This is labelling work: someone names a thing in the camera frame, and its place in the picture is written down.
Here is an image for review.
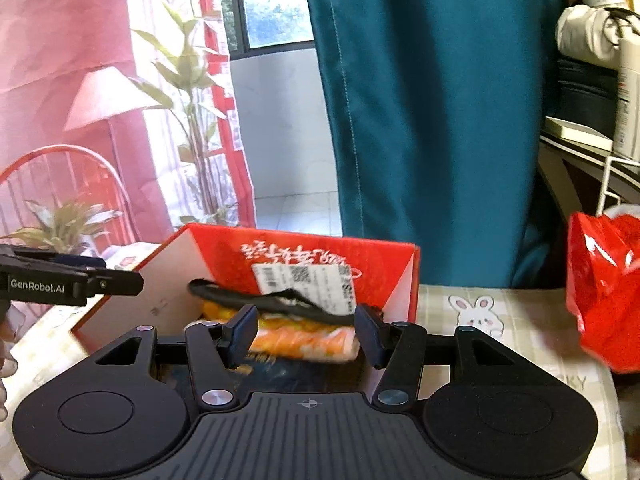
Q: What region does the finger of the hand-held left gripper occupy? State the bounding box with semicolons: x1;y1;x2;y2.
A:
85;268;145;297
0;245;108;271

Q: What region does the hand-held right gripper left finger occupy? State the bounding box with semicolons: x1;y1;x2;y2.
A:
92;304;260;411

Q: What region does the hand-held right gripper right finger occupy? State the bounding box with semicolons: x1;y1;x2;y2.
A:
354;304;521;406

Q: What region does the black strap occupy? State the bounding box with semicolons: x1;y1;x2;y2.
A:
187;279;358;328

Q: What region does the orange white soft packet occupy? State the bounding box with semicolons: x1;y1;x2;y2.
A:
200;300;361;363

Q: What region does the red strawberry cardboard box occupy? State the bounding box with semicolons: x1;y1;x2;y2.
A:
70;224;422;361

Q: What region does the person's left hand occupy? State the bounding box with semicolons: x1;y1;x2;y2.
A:
0;307;18;423

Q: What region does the checked printed bedsheet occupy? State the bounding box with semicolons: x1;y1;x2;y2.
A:
0;285;631;480

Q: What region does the red white printed curtain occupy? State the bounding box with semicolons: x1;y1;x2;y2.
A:
0;0;258;321

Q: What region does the teal curtain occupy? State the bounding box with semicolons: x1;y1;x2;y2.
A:
299;0;571;288

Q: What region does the red plastic bag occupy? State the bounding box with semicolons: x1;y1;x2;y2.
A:
565;211;640;373

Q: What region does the white book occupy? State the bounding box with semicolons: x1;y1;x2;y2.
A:
542;116;616;153

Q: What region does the dark framed window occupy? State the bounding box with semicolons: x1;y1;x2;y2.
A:
227;0;316;53

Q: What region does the black bag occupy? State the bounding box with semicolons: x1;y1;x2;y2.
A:
555;55;621;136

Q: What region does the white bottle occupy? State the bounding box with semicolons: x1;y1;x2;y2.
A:
612;37;640;161

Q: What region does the white cloth bag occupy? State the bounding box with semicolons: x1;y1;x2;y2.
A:
556;4;640;68

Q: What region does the white wire rack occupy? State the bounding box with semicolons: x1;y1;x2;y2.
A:
595;152;640;216

